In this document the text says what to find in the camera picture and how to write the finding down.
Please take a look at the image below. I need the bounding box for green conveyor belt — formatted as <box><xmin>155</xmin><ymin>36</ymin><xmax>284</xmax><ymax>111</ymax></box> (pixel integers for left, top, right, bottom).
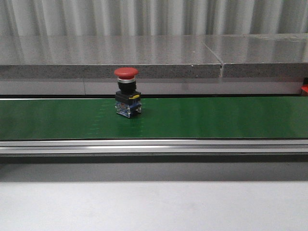
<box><xmin>0</xmin><ymin>96</ymin><xmax>308</xmax><ymax>140</ymax></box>

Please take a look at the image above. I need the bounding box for white panel under slabs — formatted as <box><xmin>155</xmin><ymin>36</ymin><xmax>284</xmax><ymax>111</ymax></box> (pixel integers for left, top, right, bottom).
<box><xmin>0</xmin><ymin>77</ymin><xmax>303</xmax><ymax>95</ymax></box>

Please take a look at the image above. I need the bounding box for aluminium conveyor side rail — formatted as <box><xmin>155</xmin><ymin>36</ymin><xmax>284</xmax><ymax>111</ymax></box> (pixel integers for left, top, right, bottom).
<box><xmin>0</xmin><ymin>139</ymin><xmax>308</xmax><ymax>157</ymax></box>

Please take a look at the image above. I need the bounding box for white pleated curtain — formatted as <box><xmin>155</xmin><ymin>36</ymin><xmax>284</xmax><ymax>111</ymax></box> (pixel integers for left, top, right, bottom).
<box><xmin>0</xmin><ymin>0</ymin><xmax>308</xmax><ymax>36</ymax></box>

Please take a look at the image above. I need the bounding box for red plastic tray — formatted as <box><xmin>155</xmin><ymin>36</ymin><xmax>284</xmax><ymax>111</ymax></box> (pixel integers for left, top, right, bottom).
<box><xmin>301</xmin><ymin>84</ymin><xmax>308</xmax><ymax>96</ymax></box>

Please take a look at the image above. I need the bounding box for grey speckled stone slab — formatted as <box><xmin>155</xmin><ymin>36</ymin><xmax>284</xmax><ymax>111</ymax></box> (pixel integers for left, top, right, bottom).
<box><xmin>0</xmin><ymin>36</ymin><xmax>221</xmax><ymax>79</ymax></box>

